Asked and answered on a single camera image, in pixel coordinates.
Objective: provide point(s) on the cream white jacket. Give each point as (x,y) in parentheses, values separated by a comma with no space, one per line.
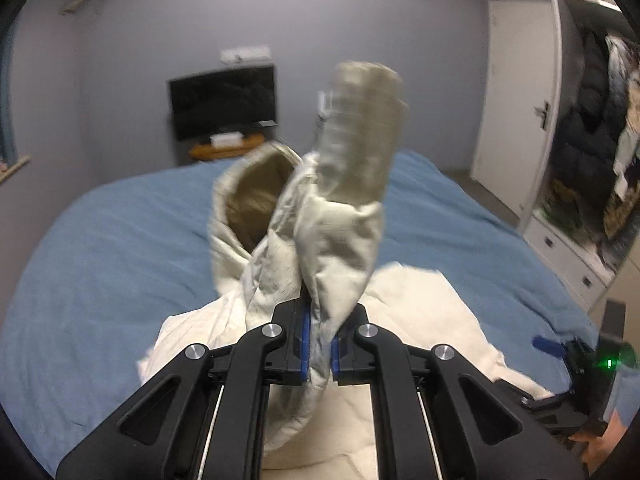
(330,240)

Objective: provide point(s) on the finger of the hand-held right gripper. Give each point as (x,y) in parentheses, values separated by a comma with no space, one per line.
(549,345)
(537,402)

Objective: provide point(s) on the wooden window sill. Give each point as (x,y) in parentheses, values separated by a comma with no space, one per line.
(14,169)

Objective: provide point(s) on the blue curtain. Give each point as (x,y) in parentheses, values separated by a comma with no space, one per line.
(7,100)

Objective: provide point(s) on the person's right hand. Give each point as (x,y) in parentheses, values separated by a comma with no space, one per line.
(592,442)

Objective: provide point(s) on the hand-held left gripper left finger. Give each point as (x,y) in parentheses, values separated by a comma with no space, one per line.
(304,350)

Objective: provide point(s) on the white wall socket strip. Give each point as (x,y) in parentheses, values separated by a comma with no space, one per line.
(245,54)

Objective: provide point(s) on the black flat television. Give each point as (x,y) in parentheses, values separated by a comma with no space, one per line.
(222,102)

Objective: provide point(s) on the light patterned hanging garment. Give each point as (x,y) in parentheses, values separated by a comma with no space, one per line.
(627,110)

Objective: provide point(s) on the white box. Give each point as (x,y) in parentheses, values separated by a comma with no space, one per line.
(226,138)

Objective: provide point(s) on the wooden television stand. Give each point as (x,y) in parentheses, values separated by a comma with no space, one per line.
(227,150)

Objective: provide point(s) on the bed with blue blanket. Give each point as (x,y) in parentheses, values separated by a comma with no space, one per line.
(100,260)

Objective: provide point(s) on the white wardrobe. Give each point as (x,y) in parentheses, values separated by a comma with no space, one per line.
(555,240)

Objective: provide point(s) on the white door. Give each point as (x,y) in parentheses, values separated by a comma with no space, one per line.
(510,90)

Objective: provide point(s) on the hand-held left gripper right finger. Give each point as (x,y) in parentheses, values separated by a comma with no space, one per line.
(336,360)

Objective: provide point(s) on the black puffer jacket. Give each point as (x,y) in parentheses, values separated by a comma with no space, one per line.
(585,125)

